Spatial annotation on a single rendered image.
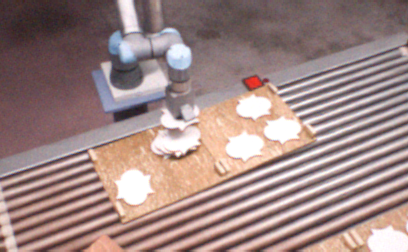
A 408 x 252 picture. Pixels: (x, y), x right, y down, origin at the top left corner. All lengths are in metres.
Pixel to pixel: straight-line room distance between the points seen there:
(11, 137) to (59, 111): 0.34
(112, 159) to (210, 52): 2.05
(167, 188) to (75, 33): 2.44
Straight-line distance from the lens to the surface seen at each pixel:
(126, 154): 1.96
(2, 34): 4.24
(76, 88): 3.63
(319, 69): 2.40
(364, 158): 2.08
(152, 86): 2.26
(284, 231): 1.81
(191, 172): 1.90
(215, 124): 2.05
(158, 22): 2.11
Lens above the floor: 2.45
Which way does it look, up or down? 48 degrees down
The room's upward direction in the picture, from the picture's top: 2 degrees clockwise
